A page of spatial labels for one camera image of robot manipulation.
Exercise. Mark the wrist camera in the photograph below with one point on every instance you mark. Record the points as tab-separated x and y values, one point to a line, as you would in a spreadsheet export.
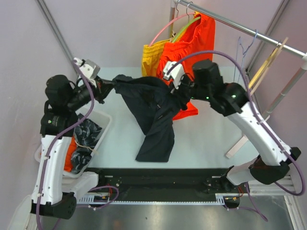
86	68
173	71

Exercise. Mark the orange cloth in basket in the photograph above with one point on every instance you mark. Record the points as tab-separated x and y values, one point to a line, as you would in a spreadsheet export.
59	156

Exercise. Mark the beige wooden hanger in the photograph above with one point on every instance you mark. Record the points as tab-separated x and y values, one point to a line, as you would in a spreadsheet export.
279	51

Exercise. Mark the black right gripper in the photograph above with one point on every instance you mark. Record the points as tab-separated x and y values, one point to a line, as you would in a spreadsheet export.
178	92

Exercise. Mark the orange shorts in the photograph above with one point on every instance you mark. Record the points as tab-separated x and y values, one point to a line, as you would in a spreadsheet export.
199	36

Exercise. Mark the white plastic basket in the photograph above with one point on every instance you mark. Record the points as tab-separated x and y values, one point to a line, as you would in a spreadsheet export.
103	120

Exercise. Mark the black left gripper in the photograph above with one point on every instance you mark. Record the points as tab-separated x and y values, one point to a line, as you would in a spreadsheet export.
103	87

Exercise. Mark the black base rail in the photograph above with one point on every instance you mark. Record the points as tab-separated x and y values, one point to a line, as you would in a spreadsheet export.
166	185

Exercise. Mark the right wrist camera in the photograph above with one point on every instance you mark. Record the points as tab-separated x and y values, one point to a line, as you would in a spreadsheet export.
173	71

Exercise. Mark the green hanger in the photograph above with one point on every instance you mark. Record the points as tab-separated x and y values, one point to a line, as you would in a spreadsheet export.
177	35

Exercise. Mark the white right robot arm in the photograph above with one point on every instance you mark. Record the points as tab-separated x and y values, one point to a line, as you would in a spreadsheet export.
232	101

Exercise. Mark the dark navy shorts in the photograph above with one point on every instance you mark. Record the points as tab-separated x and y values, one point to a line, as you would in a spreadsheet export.
148	99

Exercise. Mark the blue wire hanger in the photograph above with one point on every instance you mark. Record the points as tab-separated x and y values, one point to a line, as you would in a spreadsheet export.
240	49

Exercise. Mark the yellow shorts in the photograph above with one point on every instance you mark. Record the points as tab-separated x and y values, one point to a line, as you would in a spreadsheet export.
151	56

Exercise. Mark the metal clothes rack rail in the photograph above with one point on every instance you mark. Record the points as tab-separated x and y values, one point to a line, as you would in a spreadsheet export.
230	23

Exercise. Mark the patterned dark clothes in basket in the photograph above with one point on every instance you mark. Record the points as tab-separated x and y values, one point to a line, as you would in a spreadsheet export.
87	135

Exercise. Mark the yellow hanger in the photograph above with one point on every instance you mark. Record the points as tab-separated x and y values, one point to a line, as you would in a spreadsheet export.
259	75

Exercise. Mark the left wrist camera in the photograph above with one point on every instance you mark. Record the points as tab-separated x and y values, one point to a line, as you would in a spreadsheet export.
86	68

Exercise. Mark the pink hanger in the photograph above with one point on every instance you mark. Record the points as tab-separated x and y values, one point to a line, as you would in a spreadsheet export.
168	26

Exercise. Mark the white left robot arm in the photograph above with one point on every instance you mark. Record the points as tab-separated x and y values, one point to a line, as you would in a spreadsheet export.
50	198

